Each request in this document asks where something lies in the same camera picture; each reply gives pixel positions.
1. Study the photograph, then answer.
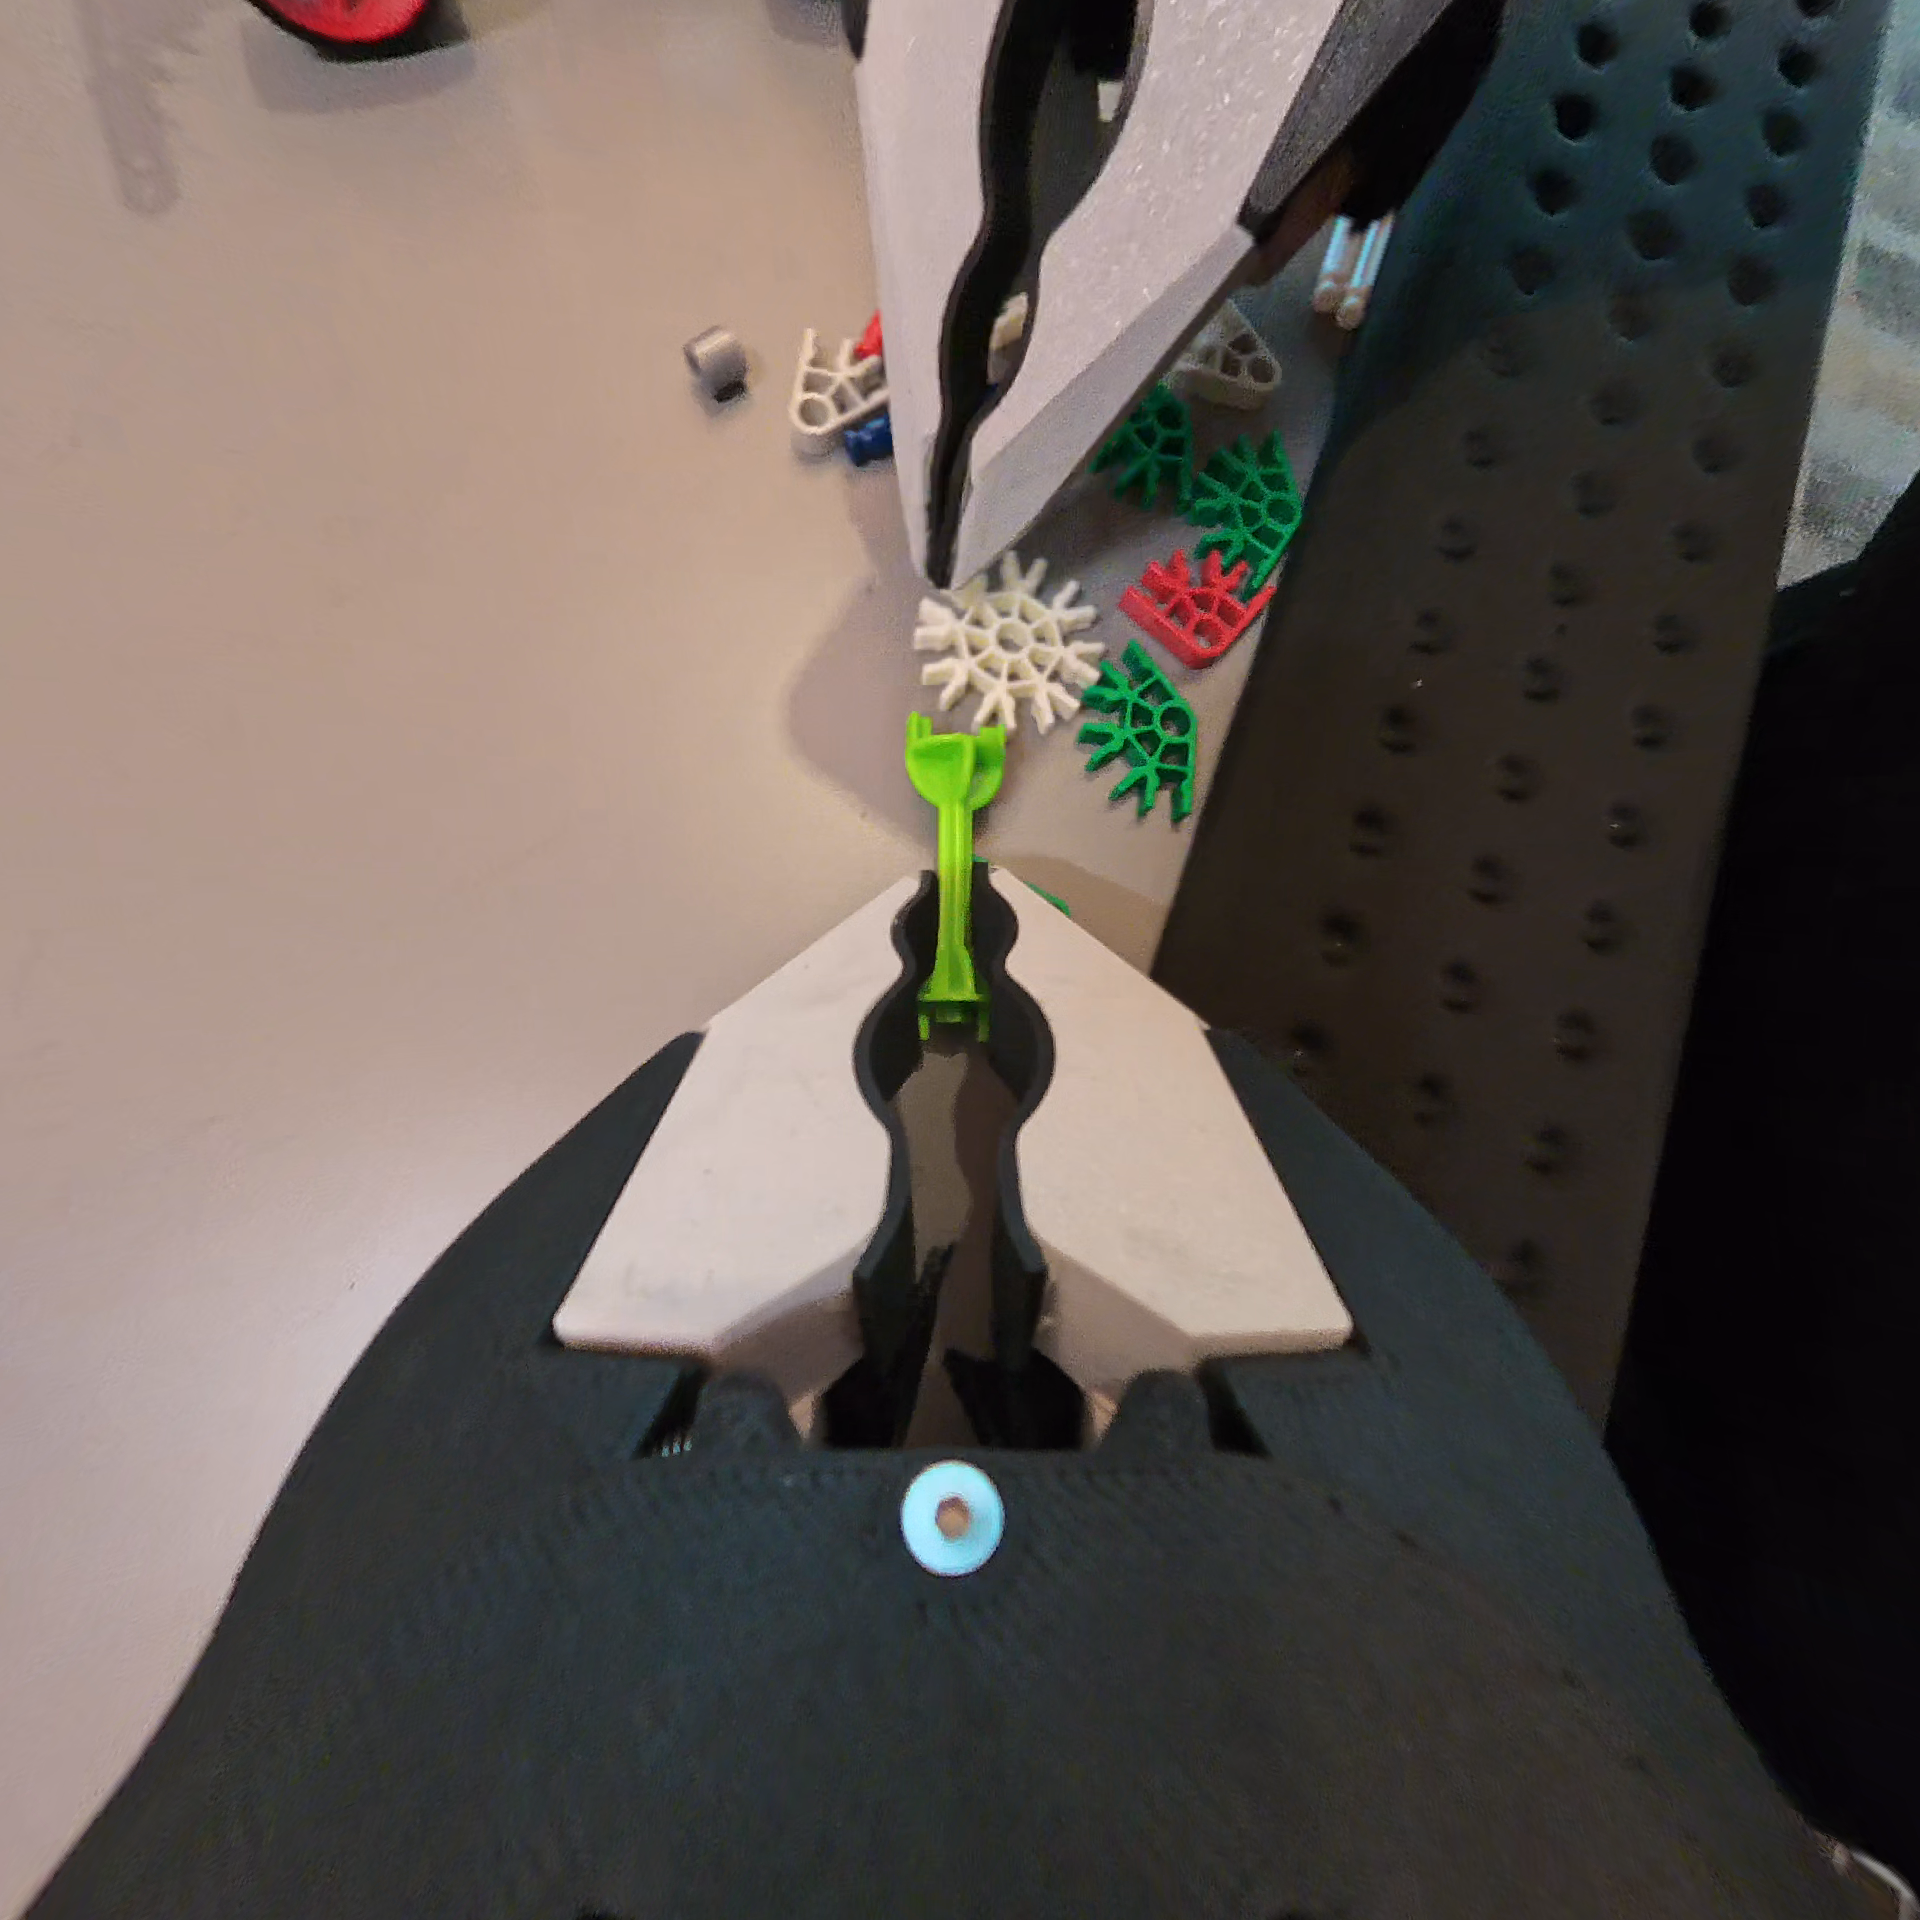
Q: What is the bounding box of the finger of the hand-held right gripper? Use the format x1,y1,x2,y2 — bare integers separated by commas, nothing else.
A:
944,0,1349,590
854,0,1059,586

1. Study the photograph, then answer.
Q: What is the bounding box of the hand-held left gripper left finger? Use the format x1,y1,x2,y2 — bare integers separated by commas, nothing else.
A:
551,871,944,1448

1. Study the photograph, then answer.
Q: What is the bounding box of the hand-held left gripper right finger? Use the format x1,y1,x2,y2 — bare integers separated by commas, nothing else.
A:
976,865,1355,1448

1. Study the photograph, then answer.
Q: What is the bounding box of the lime green plastic piece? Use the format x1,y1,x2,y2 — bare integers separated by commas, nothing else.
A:
902,710,1011,1044

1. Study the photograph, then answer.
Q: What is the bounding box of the black wheel red hub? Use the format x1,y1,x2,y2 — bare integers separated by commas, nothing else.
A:
246,0,452,58

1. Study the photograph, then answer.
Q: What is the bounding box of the light grey wedge connector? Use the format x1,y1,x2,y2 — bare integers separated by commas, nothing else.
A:
785,326,892,460
1171,298,1286,414

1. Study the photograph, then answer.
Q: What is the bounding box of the pair of white rods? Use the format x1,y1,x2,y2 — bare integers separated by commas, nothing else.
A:
1311,215,1396,332

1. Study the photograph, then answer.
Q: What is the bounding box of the red fan connector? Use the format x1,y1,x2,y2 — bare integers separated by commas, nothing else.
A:
1117,545,1279,672

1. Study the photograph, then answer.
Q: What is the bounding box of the black perforated panel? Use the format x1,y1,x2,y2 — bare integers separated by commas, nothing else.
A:
1151,0,1892,1418

